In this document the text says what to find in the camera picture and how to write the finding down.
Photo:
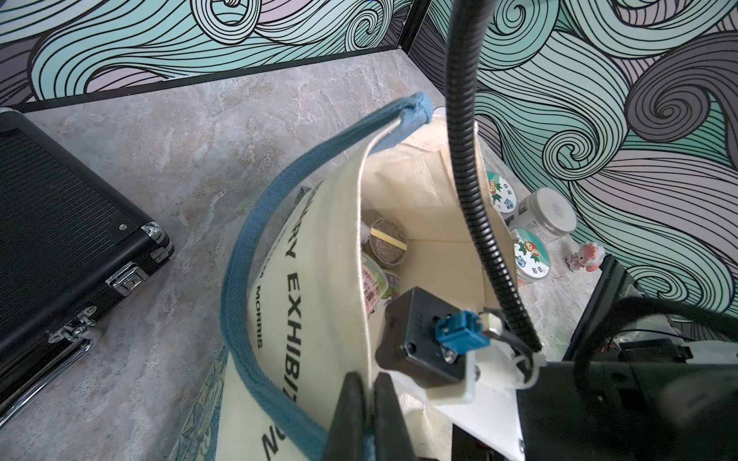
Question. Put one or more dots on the clear jar cartoon leaf lid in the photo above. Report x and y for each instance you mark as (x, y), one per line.
(502, 194)

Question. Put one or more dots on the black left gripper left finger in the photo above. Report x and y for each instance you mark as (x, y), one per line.
(346, 436)

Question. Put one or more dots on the cream canvas tote bag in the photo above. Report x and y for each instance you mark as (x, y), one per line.
(293, 315)

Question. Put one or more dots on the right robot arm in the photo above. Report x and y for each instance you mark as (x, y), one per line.
(628, 109)

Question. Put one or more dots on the silver tin seed can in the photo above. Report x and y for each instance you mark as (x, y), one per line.
(545, 213)

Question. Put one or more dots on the green lid seed jar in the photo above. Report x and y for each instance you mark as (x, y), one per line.
(532, 260)

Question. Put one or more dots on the black ribbed hard case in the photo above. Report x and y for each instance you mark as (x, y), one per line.
(72, 249)

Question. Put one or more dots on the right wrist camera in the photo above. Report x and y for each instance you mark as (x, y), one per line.
(428, 346)

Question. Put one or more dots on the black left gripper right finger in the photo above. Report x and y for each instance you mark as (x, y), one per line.
(392, 441)

